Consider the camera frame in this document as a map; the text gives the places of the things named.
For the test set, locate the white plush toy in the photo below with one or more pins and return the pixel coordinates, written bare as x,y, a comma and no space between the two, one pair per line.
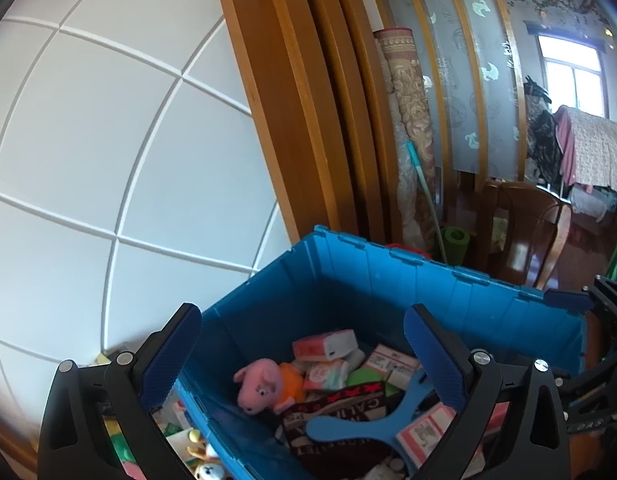
208,471

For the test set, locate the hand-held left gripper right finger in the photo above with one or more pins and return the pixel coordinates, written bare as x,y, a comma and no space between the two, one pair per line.
433,355

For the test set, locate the green round item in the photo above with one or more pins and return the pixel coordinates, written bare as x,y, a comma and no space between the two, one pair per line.
366,376

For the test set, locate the pink tissue packet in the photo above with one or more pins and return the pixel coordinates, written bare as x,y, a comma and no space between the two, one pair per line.
323,344

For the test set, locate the floral cloth on rack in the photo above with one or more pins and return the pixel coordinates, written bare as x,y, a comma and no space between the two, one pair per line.
598,150

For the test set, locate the frosted glass sliding door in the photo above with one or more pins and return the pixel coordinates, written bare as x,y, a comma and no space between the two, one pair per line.
463,60

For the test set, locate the maroon patterned knit sock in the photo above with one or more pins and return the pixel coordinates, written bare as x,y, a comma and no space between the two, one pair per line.
338,402

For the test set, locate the white floral tissue packet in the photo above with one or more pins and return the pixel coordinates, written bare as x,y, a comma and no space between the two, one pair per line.
326,375

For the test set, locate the pink pig plush toy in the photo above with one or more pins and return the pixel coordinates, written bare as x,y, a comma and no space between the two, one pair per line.
261,385

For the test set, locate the blue plastic crate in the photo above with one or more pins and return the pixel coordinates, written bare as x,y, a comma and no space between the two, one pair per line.
368,285

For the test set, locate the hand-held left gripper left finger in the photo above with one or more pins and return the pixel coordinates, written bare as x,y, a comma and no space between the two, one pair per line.
173,355

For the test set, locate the wooden door frame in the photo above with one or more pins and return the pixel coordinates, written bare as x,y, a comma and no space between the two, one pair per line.
298,85

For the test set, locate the blue plastic boomerang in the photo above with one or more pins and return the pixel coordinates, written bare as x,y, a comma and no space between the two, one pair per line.
358,427

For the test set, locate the window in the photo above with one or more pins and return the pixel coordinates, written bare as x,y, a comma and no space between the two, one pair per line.
571,75

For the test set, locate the green rolled mat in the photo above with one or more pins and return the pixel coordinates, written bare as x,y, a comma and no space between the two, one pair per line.
456,245

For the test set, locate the rolled patterned carpet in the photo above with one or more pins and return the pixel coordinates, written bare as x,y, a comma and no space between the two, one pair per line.
411,110

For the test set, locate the pink white flat package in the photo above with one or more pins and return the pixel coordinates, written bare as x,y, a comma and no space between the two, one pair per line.
426,432

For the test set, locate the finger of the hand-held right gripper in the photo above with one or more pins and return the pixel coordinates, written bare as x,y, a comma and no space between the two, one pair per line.
563,298

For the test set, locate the dark hanging clothes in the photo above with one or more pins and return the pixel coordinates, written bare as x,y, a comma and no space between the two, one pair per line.
541,135

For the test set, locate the white box red label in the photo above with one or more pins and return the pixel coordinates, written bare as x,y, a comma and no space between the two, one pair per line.
391,360

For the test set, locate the wooden chair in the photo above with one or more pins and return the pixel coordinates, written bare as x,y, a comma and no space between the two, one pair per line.
518,230

